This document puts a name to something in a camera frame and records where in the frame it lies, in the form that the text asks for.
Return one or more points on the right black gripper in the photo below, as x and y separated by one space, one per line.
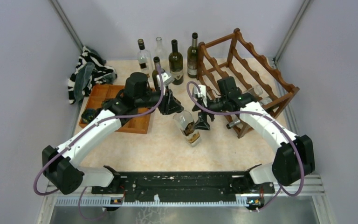
202 123

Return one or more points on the zebra striped cloth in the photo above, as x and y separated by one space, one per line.
102 73

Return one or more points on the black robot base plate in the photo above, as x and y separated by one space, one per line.
184 187

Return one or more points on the grey blue cloth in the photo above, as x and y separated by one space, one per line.
82 78

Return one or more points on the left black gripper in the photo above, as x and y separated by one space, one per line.
169 104

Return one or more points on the green wine bottle silver neck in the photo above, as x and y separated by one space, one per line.
155 74

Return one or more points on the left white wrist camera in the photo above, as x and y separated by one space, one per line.
167 78

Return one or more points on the orange wooden compartment tray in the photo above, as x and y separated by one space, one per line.
100 93

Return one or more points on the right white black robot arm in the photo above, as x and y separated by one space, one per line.
294 154

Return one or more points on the brown wooden wine rack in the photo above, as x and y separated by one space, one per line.
238 67

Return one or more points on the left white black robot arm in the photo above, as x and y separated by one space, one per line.
61 164

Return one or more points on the teal rolled sock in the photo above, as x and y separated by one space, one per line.
88 116

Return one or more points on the dark green wine bottle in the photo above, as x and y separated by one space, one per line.
192 57

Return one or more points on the dark wine bottle black cap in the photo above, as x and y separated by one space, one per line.
175 59

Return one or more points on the slim clear glass bottle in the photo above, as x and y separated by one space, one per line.
255 91

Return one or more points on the olive wine bottle grey cap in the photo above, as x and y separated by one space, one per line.
236 122

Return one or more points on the grey cable comb strip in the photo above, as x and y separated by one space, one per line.
107 201

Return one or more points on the clear square spirit bottle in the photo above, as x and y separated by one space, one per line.
144 58

